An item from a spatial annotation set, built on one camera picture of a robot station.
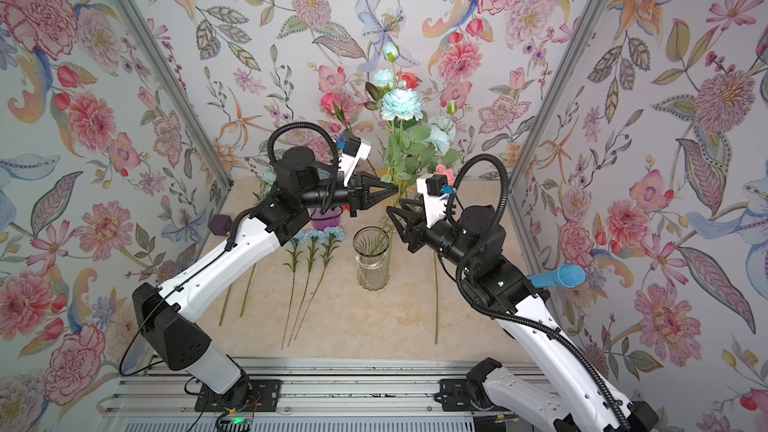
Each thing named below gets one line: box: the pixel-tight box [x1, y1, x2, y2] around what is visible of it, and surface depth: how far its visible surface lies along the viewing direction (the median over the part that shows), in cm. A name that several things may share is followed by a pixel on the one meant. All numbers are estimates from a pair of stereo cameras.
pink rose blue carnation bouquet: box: [320, 69, 425, 133], surface depth 53 cm
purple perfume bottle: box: [210, 214, 233, 236], surface depth 106 cm
